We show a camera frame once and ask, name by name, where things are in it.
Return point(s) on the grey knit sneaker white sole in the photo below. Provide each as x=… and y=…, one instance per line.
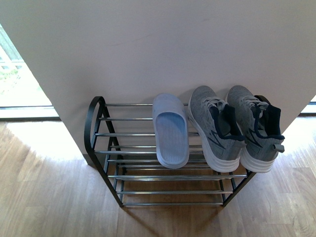
x=259, y=122

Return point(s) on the black metal shoe rack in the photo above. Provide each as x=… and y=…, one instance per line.
x=120, y=140

